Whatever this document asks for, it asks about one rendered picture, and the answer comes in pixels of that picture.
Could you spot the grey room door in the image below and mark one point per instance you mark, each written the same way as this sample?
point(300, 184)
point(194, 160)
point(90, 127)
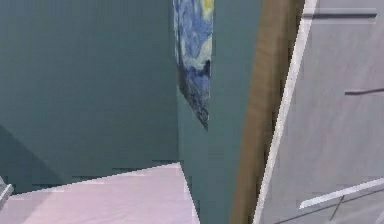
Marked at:
point(330, 113)

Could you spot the grey furniture corner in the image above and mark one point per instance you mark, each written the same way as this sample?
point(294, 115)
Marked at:
point(4, 192)

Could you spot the blue and yellow wall painting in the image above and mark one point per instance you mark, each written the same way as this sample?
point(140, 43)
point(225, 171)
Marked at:
point(194, 56)

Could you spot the brown wooden door frame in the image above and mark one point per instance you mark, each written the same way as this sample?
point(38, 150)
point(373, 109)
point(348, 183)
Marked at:
point(263, 113)

